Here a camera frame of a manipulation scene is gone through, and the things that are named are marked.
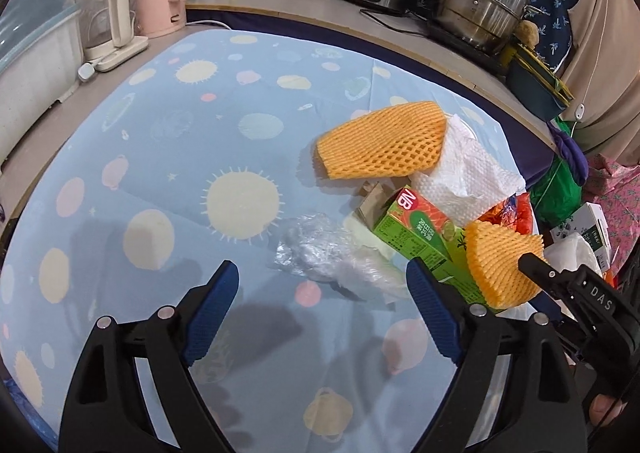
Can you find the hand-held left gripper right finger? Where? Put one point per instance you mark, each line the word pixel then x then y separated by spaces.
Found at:
pixel 432 308

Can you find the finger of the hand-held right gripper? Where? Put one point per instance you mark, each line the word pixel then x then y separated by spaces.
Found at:
pixel 545 273

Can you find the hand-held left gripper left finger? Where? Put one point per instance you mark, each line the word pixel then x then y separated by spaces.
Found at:
pixel 212 313

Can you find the orange foam fruit net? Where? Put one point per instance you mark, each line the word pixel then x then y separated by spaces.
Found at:
pixel 380 140
pixel 500 258

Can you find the red orange snack wrapper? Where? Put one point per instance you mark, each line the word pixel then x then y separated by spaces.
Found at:
pixel 515 213

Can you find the white plastic bag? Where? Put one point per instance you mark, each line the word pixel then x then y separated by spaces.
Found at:
pixel 372 268

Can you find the light green carton box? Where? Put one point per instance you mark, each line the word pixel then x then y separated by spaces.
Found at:
pixel 415 233

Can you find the white paper towel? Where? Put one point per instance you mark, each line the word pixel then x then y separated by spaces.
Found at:
pixel 470 173

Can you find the person's right hand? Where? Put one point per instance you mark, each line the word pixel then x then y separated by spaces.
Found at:
pixel 607 408

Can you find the white printed carton box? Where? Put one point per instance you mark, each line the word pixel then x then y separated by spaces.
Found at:
pixel 595 228

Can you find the green plastic bag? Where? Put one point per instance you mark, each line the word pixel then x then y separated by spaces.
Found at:
pixel 555 193

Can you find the pink pineapple print cover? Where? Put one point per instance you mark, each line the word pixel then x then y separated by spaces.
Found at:
pixel 620 198

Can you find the purple folded cloth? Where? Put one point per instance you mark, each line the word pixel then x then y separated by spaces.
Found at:
pixel 570 153

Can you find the light blue spotted tablecloth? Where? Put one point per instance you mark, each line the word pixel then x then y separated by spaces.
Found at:
pixel 150 158

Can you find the yellow rimmed plastic basin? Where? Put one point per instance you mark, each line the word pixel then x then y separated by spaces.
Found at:
pixel 530 58

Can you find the black induction cooker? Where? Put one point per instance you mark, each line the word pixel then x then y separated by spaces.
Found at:
pixel 480 54

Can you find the brown loofah sponge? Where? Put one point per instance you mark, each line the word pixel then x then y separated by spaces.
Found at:
pixel 527 32

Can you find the beige curtain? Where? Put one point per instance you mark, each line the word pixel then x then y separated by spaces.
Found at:
pixel 605 33

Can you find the white power plug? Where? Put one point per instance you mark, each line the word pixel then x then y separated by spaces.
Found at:
pixel 86 72

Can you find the white storage tub with lid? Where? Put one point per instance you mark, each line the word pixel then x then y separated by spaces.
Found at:
pixel 35 63

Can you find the white electric kettle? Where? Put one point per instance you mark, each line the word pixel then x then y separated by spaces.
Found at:
pixel 107 18

